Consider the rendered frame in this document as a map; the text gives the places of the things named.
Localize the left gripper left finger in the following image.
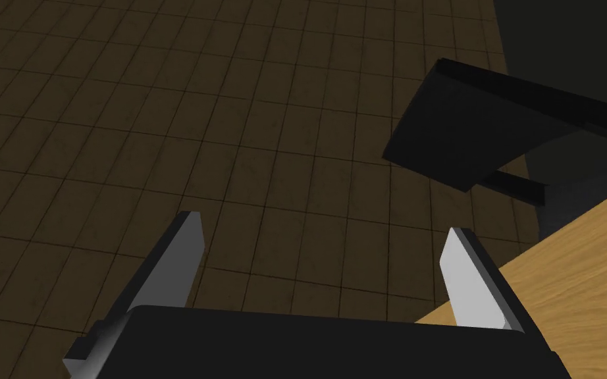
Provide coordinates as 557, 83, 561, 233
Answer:
104, 210, 206, 323

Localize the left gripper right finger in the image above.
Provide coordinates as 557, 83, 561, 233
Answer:
438, 227, 526, 334

